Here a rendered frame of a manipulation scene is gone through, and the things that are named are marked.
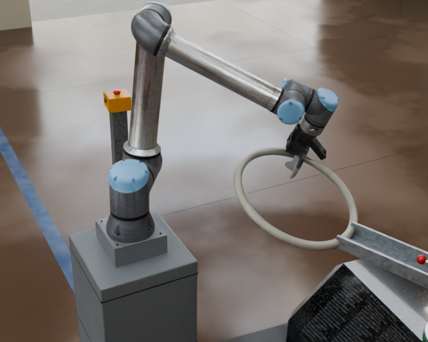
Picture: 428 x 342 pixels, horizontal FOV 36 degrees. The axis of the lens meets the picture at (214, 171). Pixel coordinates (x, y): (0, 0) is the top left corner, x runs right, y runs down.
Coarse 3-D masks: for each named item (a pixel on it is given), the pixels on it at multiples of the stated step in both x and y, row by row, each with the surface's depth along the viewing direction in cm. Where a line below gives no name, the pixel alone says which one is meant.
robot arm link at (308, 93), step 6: (288, 78) 238; (282, 84) 235; (288, 84) 235; (294, 84) 235; (300, 84) 237; (300, 90) 232; (306, 90) 235; (312, 90) 236; (306, 96) 235; (312, 96) 235; (306, 102) 235; (306, 108) 236
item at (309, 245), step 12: (252, 156) 244; (288, 156) 255; (240, 168) 237; (324, 168) 254; (240, 180) 232; (336, 180) 252; (240, 192) 228; (348, 192) 248; (240, 204) 227; (348, 204) 245; (252, 216) 223; (264, 228) 221; (276, 228) 221; (348, 228) 234; (288, 240) 220; (300, 240) 221; (336, 240) 227
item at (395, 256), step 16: (352, 224) 235; (352, 240) 232; (368, 240) 233; (384, 240) 229; (368, 256) 222; (384, 256) 218; (400, 256) 225; (416, 256) 223; (400, 272) 216; (416, 272) 212
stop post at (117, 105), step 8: (104, 96) 342; (112, 96) 337; (120, 96) 337; (128, 96) 337; (112, 104) 336; (120, 104) 337; (128, 104) 339; (112, 112) 338; (120, 112) 342; (112, 120) 343; (120, 120) 344; (112, 128) 346; (120, 128) 346; (112, 136) 350; (120, 136) 348; (112, 144) 353; (120, 144) 350; (112, 152) 357; (120, 152) 353; (112, 160) 361; (120, 160) 355
